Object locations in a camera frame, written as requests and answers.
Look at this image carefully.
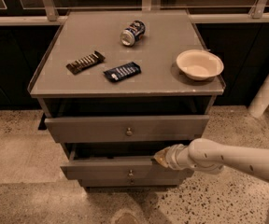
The white pole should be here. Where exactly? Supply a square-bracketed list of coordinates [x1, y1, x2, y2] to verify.
[248, 49, 269, 119]

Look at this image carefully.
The grey top drawer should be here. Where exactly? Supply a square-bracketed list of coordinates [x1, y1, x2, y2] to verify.
[45, 115, 209, 143]

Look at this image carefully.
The blue soda can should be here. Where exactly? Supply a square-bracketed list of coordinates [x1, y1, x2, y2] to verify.
[120, 21, 146, 47]

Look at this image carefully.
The grey bottom drawer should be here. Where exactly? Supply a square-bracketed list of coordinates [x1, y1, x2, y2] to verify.
[79, 178, 182, 188]

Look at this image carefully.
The brown snack bar wrapper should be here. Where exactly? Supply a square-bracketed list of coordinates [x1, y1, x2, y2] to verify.
[66, 50, 105, 75]

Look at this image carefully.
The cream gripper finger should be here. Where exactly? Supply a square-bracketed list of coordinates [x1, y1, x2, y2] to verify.
[154, 147, 169, 168]

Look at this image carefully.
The grey drawer cabinet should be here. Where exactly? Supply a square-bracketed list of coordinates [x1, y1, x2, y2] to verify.
[27, 9, 226, 189]

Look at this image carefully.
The grey drawer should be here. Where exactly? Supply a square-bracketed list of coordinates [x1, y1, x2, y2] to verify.
[45, 115, 209, 143]
[61, 142, 193, 182]
[79, 178, 182, 188]

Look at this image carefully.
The blue snack bar wrapper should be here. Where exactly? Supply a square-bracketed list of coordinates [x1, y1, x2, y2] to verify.
[104, 62, 141, 82]

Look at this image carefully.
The white paper bowl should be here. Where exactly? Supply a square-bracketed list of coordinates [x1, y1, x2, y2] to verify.
[176, 49, 224, 81]

